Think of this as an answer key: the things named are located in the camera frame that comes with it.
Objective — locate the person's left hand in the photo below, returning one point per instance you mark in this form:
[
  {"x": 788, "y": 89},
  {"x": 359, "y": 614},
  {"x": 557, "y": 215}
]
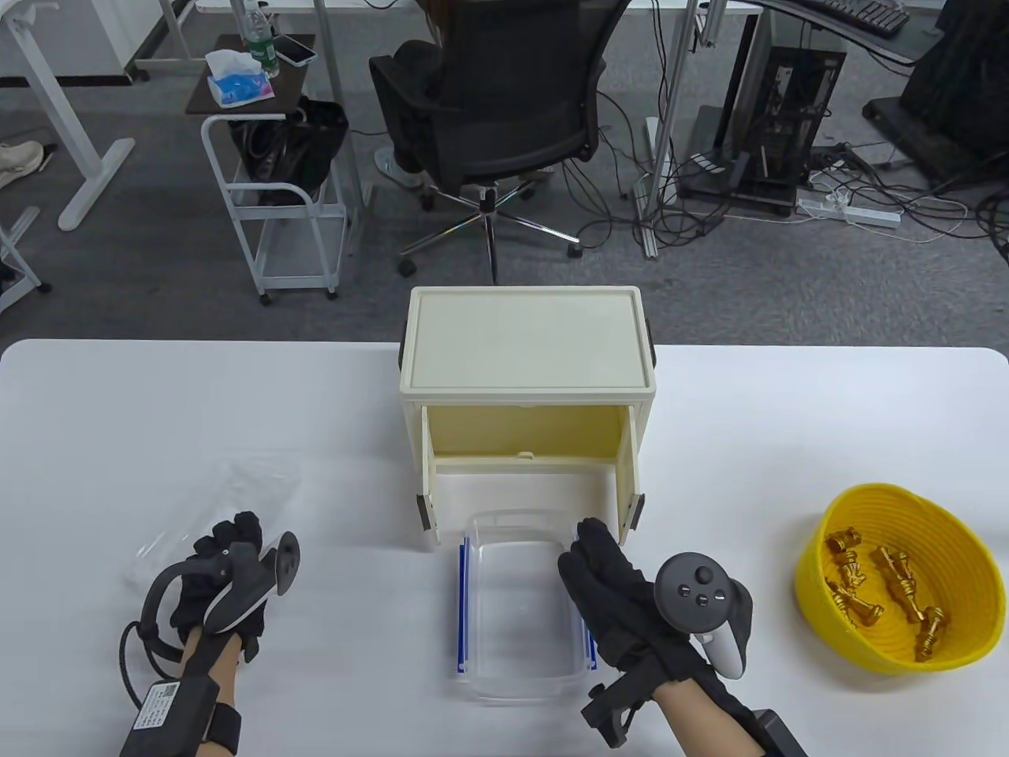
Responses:
[{"x": 236, "y": 536}]

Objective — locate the person's right hand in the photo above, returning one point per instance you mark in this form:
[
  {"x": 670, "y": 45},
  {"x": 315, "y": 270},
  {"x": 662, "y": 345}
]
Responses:
[{"x": 611, "y": 591}]

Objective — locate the clear lid with blue label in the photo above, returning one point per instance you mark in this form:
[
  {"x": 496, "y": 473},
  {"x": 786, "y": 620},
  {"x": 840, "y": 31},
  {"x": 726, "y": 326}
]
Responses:
[{"x": 236, "y": 489}]

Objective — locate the clear plastic box blue clips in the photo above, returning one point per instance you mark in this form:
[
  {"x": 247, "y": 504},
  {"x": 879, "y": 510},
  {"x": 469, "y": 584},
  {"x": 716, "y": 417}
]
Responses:
[{"x": 512, "y": 686}]

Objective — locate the cream plastic cabinet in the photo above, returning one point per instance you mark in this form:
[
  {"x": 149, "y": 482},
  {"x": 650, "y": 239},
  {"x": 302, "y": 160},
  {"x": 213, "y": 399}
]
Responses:
[{"x": 524, "y": 347}]

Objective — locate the pile of gold chess pieces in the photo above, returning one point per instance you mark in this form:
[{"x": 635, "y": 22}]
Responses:
[{"x": 895, "y": 572}]

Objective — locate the yellow woven basket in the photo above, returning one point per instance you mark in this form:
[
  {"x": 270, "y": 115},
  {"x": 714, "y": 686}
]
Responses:
[{"x": 883, "y": 505}]

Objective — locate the person's right forearm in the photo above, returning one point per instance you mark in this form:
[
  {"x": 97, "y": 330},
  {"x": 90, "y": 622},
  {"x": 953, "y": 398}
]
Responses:
[{"x": 701, "y": 721}]

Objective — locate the person's left forearm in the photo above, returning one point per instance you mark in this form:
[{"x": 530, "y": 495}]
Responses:
[{"x": 225, "y": 670}]

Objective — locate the grey and white handheld controller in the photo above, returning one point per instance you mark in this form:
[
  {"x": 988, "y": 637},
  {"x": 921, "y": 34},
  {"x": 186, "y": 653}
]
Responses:
[
  {"x": 240, "y": 587},
  {"x": 694, "y": 591}
]

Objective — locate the black battery pack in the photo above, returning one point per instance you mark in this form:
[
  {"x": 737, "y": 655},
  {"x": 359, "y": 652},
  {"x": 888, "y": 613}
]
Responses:
[
  {"x": 776, "y": 733},
  {"x": 169, "y": 714}
]

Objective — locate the white desk leg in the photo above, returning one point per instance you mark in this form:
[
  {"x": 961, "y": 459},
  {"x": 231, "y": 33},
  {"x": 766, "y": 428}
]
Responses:
[{"x": 98, "y": 185}]

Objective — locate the black bag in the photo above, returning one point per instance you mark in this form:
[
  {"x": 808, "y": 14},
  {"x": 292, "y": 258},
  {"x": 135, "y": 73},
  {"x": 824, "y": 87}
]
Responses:
[{"x": 292, "y": 150}]

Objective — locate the white power strip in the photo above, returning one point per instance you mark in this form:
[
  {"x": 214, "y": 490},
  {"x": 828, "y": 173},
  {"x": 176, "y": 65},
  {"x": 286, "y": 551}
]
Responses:
[{"x": 851, "y": 213}]

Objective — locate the blue tissue pack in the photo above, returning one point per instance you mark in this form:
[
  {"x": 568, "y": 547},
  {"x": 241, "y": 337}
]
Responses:
[{"x": 240, "y": 87}]

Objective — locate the brown side table top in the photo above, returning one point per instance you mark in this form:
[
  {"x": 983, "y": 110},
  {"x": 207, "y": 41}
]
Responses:
[{"x": 292, "y": 83}]

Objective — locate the smartphone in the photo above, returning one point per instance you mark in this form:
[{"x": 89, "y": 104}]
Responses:
[{"x": 294, "y": 50}]

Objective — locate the green water bottle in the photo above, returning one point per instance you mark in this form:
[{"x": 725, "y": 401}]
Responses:
[{"x": 258, "y": 39}]

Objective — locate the grey desk leg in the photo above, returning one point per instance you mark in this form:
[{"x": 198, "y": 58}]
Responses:
[{"x": 329, "y": 47}]

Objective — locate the black office chair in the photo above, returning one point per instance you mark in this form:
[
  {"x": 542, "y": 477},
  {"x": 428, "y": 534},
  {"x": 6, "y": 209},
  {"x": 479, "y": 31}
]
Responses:
[{"x": 512, "y": 95}]

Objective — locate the black computer tower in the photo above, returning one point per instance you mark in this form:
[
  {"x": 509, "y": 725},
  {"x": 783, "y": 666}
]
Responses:
[{"x": 788, "y": 95}]

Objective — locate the dark curved desk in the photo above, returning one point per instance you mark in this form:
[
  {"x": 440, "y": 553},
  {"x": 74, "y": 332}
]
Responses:
[{"x": 867, "y": 44}]

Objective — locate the black keyboard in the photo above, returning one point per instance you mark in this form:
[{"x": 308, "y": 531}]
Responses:
[{"x": 863, "y": 14}]

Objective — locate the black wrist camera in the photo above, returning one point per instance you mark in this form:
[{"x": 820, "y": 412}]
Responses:
[{"x": 623, "y": 702}]

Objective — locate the white desk frame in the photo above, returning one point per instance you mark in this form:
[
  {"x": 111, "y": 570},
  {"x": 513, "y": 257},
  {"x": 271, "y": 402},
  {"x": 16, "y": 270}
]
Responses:
[{"x": 17, "y": 223}]

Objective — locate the aluminium post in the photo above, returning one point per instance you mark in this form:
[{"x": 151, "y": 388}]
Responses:
[{"x": 672, "y": 118}]

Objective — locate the white storage pedestal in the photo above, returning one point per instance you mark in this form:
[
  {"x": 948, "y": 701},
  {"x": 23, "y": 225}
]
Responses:
[{"x": 87, "y": 39}]

